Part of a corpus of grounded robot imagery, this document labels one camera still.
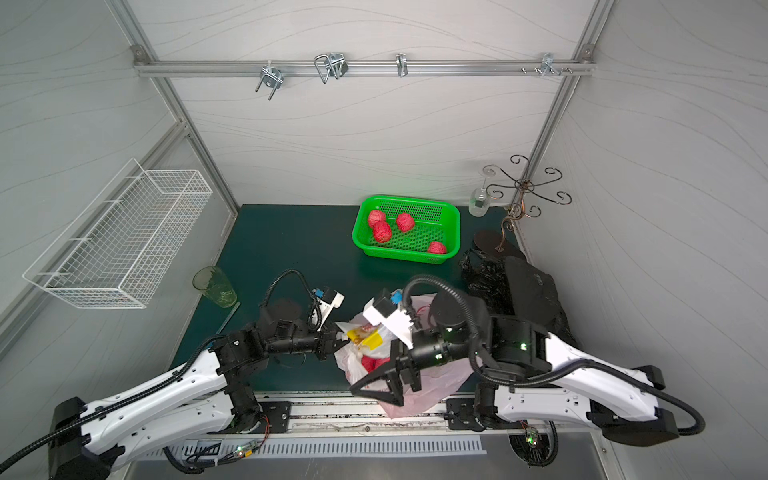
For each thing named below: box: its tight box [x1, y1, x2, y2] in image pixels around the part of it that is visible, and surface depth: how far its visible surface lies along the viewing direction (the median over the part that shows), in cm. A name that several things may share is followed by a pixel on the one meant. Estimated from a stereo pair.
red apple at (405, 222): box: [396, 212, 415, 233], surface depth 112 cm
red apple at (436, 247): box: [428, 241, 447, 254], surface depth 103 cm
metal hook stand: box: [482, 155, 572, 252], surface depth 85 cm
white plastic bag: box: [334, 312, 396, 387], surface depth 53 cm
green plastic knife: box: [216, 301, 241, 335], surface depth 92 cm
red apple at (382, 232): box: [373, 221, 392, 243], surface depth 109 cm
